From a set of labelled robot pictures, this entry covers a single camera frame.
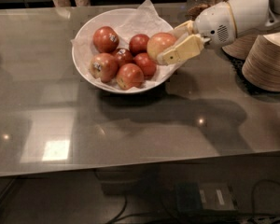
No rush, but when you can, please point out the small red apple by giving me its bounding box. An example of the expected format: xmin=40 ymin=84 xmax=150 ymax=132
xmin=134 ymin=53 xmax=157 ymax=79

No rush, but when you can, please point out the red apple front center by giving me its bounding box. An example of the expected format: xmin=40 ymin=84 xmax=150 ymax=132
xmin=116 ymin=63 xmax=144 ymax=91

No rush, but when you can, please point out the red apple top left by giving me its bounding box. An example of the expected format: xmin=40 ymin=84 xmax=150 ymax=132
xmin=92 ymin=26 xmax=119 ymax=53

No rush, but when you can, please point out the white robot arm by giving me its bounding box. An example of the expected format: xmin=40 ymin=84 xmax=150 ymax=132
xmin=157 ymin=0 xmax=280 ymax=65

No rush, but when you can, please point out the dark red center apple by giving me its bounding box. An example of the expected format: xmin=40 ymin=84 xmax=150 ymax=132
xmin=112 ymin=48 xmax=133 ymax=66

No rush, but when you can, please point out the paper plate stack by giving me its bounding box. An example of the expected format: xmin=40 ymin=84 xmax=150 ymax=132
xmin=242 ymin=32 xmax=280 ymax=92
xmin=222 ymin=35 xmax=258 ymax=60

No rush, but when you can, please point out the paper plate stack front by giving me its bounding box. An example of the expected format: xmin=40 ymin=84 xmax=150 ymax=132
xmin=242 ymin=32 xmax=280 ymax=92

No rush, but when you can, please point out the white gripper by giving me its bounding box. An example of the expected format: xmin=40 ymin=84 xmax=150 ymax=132
xmin=157 ymin=2 xmax=236 ymax=65

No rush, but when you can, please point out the red-yellow apple left front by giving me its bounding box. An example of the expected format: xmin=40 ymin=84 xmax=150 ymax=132
xmin=89 ymin=53 xmax=119 ymax=83

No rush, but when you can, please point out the black box under table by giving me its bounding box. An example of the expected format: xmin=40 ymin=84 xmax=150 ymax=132
xmin=175 ymin=182 xmax=238 ymax=215

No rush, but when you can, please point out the yellow-red apple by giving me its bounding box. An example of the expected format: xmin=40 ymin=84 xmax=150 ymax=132
xmin=147 ymin=33 xmax=176 ymax=61

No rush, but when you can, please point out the black cable on floor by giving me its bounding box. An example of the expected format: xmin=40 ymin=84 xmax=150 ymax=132
xmin=105 ymin=179 xmax=280 ymax=224

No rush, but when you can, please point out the white crumpled paper liner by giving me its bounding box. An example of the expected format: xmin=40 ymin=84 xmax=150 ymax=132
xmin=70 ymin=0 xmax=188 ymax=91

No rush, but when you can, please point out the paper plate stack rear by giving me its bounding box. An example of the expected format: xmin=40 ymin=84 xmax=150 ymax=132
xmin=222 ymin=35 xmax=258 ymax=60

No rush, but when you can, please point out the red apple top right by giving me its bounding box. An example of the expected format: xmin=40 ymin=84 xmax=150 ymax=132
xmin=129 ymin=34 xmax=149 ymax=56

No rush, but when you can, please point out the white ceramic bowl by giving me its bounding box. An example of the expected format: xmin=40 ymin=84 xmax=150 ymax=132
xmin=71 ymin=7 xmax=186 ymax=95

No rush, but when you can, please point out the black mat under plates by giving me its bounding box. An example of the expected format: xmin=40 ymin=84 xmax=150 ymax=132
xmin=223 ymin=51 xmax=280 ymax=103

